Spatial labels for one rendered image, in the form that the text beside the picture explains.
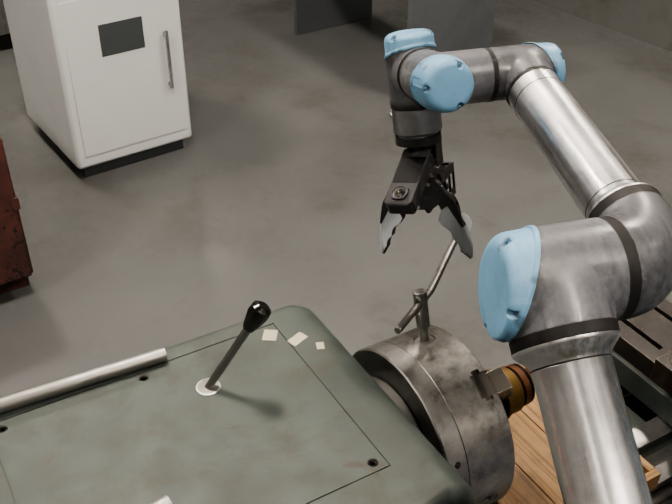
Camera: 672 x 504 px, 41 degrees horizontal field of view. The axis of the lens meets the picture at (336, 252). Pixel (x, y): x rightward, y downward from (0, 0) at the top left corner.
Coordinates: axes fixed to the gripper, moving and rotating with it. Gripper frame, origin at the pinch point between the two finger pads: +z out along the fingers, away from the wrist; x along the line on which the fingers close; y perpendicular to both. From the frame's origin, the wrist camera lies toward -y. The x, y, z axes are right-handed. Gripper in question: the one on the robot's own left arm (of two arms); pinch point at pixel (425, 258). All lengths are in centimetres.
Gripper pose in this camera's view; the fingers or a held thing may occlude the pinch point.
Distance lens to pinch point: 143.5
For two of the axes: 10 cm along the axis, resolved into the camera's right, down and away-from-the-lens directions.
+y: 4.3, -3.9, 8.2
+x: -8.9, -0.5, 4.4
